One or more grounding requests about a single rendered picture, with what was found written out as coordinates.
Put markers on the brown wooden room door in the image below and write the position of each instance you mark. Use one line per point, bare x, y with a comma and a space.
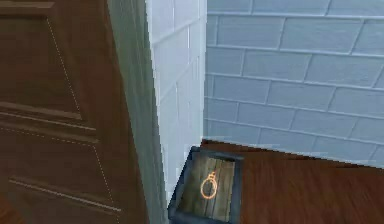
60, 100

